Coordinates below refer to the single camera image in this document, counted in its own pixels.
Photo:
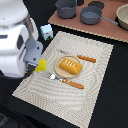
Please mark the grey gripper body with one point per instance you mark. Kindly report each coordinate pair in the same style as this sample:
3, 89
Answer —
32, 56

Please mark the cream bowl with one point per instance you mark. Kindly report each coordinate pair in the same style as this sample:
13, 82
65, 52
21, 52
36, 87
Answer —
122, 15

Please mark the wooden handled fork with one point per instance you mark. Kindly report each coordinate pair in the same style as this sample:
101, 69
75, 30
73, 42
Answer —
64, 80

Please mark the small milk carton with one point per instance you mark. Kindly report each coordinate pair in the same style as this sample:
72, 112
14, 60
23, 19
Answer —
46, 32

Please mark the wooden handled knife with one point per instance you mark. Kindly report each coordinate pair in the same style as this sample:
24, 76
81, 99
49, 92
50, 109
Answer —
79, 56

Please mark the woven beige placemat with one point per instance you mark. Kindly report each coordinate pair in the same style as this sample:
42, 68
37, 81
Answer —
69, 103

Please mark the brown wooden board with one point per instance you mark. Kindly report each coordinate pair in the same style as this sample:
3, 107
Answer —
103, 28

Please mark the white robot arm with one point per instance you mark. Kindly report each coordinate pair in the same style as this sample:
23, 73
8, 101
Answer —
20, 49

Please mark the grey saucepan with handle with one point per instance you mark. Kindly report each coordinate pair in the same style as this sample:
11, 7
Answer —
92, 15

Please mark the round beige plate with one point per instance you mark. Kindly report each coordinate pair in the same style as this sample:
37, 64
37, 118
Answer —
61, 72

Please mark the golden bread loaf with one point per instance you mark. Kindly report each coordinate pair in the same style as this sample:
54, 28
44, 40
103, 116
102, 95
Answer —
70, 65

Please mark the black round burner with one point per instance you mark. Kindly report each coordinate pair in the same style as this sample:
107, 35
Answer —
98, 4

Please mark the grey cooking pot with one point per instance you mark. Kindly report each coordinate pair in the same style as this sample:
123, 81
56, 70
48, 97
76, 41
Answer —
66, 8

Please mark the yellow butter box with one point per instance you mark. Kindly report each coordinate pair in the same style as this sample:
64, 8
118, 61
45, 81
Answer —
41, 65

